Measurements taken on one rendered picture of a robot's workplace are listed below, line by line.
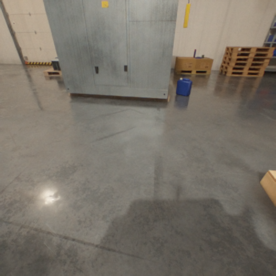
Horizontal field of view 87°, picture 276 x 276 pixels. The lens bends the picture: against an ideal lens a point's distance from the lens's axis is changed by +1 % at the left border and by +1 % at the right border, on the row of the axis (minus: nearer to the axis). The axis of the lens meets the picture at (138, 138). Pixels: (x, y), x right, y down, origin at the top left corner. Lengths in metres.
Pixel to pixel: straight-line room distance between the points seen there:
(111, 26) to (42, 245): 2.75
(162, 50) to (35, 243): 2.69
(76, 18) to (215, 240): 3.21
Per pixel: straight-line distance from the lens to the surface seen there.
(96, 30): 2.96
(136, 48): 2.79
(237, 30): 7.55
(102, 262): 1.06
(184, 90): 3.44
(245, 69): 6.73
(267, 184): 1.59
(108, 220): 1.14
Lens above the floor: 1.00
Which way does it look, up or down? 34 degrees down
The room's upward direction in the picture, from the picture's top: straight up
